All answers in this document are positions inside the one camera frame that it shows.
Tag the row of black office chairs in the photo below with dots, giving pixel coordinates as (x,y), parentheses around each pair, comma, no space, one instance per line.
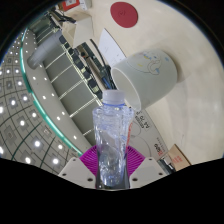
(80,66)

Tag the recessed ceiling lights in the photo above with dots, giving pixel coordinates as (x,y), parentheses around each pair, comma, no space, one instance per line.
(26,133)

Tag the clear plastic water bottle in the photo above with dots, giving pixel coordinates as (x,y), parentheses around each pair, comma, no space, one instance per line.
(111,140)

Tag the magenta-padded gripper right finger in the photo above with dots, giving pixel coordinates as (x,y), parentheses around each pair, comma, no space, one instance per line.
(135,160)

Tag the flat round red coaster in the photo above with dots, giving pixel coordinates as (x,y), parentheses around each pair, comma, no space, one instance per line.
(124,14)

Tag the white ceramic mug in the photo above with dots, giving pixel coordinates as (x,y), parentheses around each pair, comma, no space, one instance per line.
(150,76)

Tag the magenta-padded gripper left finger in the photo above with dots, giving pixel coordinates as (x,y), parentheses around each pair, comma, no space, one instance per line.
(87,160)

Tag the black electronic device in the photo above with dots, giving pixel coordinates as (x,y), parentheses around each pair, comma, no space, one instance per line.
(96,66)

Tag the white divided organizer box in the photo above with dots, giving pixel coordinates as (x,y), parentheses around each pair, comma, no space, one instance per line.
(81,31)

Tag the white paper sheet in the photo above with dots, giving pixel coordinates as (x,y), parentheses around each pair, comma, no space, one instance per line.
(111,50)

